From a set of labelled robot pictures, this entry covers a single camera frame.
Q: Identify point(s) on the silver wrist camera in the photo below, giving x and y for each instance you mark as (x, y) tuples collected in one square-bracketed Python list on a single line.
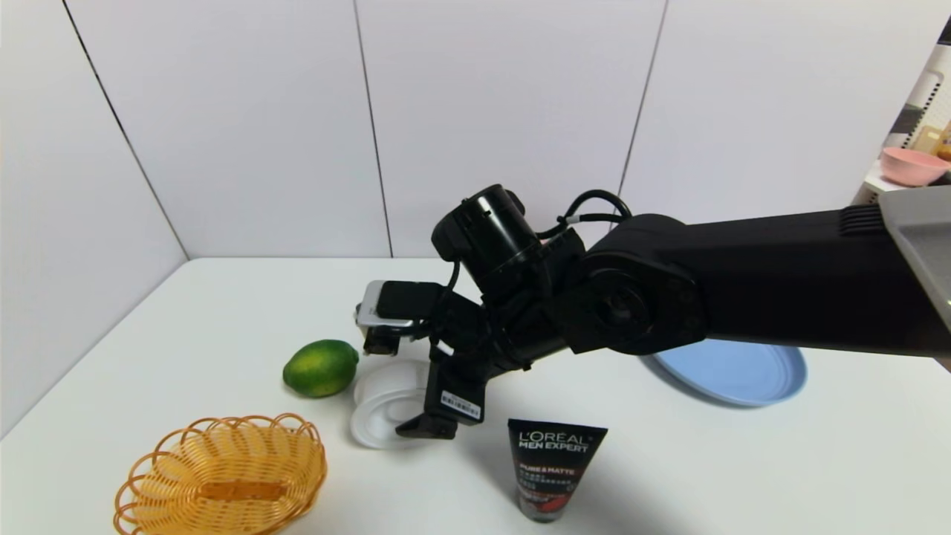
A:
[(386, 305)]

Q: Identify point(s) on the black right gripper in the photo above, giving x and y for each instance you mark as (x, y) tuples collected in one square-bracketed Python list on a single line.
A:
[(457, 400)]

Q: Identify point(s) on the white pegboard rack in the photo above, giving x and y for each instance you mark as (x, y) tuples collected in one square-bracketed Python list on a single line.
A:
[(925, 96)]

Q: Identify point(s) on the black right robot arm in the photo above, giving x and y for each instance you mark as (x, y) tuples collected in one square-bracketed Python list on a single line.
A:
[(780, 275)]

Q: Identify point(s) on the white side table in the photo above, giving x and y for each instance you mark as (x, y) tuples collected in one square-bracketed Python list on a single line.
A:
[(877, 180)]

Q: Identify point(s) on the beige box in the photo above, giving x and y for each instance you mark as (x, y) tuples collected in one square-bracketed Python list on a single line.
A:
[(927, 140)]

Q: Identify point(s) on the black face wash tube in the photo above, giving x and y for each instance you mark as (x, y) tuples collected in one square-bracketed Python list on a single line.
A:
[(556, 464)]

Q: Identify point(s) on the orange woven basket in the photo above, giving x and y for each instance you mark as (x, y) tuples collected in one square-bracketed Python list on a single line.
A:
[(223, 475)]

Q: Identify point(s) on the green lime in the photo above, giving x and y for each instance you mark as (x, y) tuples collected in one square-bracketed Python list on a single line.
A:
[(319, 368)]

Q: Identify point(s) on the blue plastic plate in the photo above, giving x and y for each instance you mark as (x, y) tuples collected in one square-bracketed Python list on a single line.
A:
[(743, 375)]

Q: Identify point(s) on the white plastic tape spool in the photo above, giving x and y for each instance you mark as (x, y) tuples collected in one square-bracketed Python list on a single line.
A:
[(380, 405)]

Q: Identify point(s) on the pink bowl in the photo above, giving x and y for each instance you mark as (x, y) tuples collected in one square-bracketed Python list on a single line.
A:
[(910, 167)]

